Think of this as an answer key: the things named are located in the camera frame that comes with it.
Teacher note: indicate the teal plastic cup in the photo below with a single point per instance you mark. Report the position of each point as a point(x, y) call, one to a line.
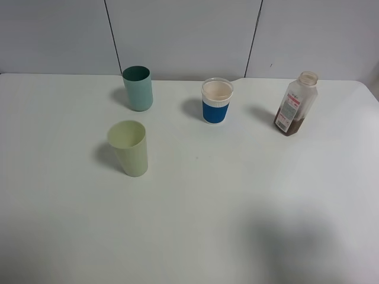
point(138, 85)

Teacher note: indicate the clear plastic drink bottle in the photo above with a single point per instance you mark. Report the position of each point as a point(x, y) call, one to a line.
point(296, 103)

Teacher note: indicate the clear cup with blue sleeve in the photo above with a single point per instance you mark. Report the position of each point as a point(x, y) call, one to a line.
point(216, 96)

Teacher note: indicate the light green plastic cup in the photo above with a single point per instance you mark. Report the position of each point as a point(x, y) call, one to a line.
point(128, 139)

